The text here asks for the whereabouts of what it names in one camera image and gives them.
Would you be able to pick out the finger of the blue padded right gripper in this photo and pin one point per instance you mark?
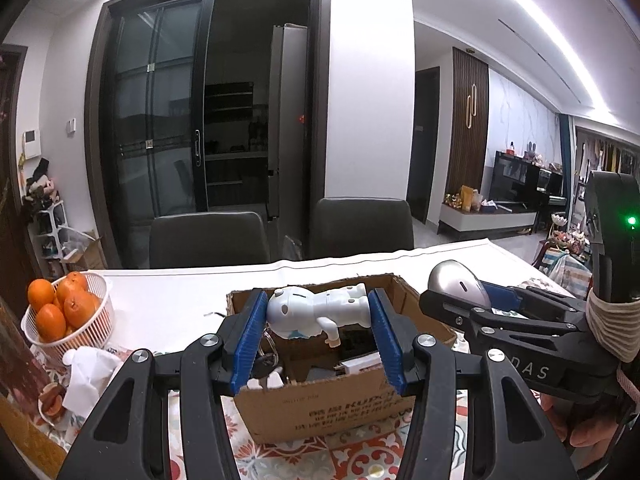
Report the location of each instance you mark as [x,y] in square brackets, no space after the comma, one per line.
[502,298]

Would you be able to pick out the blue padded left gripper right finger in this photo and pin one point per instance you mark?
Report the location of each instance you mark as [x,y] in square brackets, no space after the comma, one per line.
[509,436]

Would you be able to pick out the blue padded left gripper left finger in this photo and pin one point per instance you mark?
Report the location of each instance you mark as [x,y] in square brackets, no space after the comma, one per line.
[126,435]

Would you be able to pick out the white figurine toy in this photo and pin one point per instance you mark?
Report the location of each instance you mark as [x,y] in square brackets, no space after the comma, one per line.
[295,312]

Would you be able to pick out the white wall plug adapter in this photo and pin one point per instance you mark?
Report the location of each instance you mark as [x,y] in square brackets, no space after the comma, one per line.
[369,361]

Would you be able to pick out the right human hand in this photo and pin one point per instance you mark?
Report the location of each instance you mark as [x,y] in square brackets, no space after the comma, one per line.
[594,434]

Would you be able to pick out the woven straw box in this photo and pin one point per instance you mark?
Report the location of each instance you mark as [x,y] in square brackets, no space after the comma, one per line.
[47,456]

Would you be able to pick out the white tissue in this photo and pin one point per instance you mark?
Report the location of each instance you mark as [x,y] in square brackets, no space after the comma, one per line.
[91,369]

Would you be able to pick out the small dish with peel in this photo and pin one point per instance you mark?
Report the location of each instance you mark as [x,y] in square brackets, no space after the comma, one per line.
[50,404]

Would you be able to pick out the white plastic fruit basket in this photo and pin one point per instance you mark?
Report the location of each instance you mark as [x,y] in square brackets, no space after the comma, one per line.
[95,333]

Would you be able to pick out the black tv cabinet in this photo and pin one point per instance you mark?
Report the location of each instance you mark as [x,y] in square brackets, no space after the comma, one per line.
[516,180]

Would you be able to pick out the colourful patterned table mat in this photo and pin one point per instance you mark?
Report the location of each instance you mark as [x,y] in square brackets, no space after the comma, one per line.
[370,451]

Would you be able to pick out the orange fruit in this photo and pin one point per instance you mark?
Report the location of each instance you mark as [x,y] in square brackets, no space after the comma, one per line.
[50,323]
[79,307]
[39,293]

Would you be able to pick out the brown cardboard box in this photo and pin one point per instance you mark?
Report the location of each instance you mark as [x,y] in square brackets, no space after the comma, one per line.
[316,397]

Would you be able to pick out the dark grey dining chair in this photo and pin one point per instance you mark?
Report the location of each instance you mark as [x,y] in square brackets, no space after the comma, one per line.
[219,238]

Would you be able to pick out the dark glass sliding door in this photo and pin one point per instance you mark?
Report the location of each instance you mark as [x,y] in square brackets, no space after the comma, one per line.
[205,106]

